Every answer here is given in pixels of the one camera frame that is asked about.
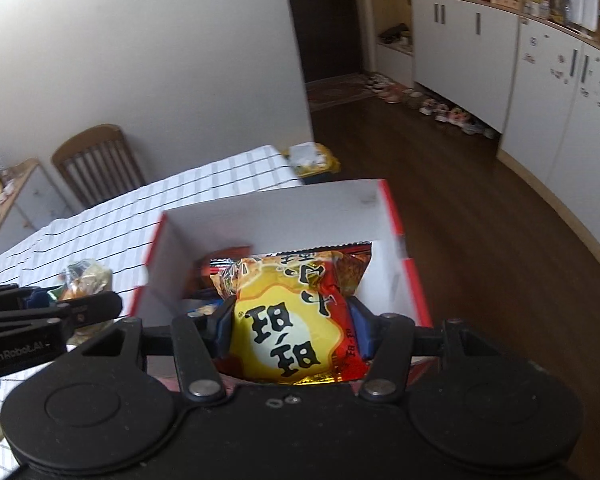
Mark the wooden chair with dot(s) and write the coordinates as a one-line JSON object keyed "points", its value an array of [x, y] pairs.
{"points": [[100, 165]]}

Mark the clear pastry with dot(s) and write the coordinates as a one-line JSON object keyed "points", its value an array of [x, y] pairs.
{"points": [[87, 275]]}

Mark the large red snack bag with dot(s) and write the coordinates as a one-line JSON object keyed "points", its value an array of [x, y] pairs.
{"points": [[285, 330]]}

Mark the dark entrance door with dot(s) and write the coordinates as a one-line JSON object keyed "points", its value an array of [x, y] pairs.
{"points": [[330, 20]]}

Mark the white low cabinet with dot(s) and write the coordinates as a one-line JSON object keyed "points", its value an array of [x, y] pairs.
{"points": [[460, 55]]}

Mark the blue snack packet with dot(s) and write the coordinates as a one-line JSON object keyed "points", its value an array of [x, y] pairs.
{"points": [[202, 309]]}

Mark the yellow plastic bag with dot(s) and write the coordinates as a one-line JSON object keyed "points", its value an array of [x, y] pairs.
{"points": [[315, 162]]}

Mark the white tall cabinet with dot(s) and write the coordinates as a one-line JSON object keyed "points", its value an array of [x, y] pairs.
{"points": [[565, 125]]}

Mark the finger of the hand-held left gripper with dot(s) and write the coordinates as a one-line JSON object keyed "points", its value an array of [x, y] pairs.
{"points": [[34, 297], [92, 307]]}

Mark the white checked tablecloth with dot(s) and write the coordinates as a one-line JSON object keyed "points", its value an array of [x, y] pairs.
{"points": [[205, 180]]}

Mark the white shoe shelf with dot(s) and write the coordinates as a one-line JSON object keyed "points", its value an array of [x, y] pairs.
{"points": [[395, 55]]}

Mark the row of countertop bottles and boxes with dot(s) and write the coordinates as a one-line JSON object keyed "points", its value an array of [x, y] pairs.
{"points": [[550, 0]]}

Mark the row of shoes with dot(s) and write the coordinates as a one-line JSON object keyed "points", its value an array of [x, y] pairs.
{"points": [[430, 107]]}

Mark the red and white cardboard box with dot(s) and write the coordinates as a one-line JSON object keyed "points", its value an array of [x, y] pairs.
{"points": [[280, 210]]}

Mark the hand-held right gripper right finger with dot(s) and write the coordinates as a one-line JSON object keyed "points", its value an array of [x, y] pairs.
{"points": [[364, 327]]}

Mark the wooden sideboard with grey doors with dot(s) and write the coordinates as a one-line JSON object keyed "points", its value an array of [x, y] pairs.
{"points": [[30, 200]]}

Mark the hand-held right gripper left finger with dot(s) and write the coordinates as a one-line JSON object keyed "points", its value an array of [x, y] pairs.
{"points": [[224, 327]]}

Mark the patterned door mat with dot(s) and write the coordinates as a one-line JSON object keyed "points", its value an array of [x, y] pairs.
{"points": [[340, 91]]}

